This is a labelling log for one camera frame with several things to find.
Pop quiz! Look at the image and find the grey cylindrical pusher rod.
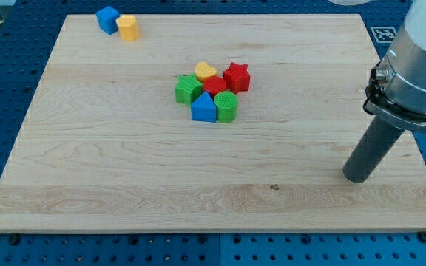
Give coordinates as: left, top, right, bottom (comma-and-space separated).
342, 117, 404, 183

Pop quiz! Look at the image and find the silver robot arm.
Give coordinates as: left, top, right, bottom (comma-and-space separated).
342, 0, 426, 183

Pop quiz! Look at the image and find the red star block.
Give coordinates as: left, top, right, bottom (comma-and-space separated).
223, 62, 251, 94

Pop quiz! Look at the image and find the green circle block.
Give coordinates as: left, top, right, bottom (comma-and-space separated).
214, 91, 238, 123

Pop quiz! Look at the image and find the red circle block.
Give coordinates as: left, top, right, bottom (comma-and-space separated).
203, 76, 226, 98

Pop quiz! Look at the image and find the green star block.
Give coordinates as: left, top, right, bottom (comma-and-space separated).
175, 74, 203, 106

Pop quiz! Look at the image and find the fiducial marker tag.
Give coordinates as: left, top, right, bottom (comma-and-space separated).
371, 26, 397, 44

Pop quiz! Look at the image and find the blue triangle block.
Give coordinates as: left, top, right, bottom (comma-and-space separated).
191, 92, 217, 123

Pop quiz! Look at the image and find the yellow heart block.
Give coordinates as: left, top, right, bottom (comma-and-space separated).
195, 61, 217, 82

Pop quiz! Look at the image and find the yellow hexagon block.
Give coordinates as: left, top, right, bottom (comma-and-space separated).
116, 14, 140, 41

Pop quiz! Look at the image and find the wooden board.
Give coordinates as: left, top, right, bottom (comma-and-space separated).
0, 14, 426, 234

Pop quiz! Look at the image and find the blue cube block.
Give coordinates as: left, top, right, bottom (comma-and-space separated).
95, 6, 120, 35

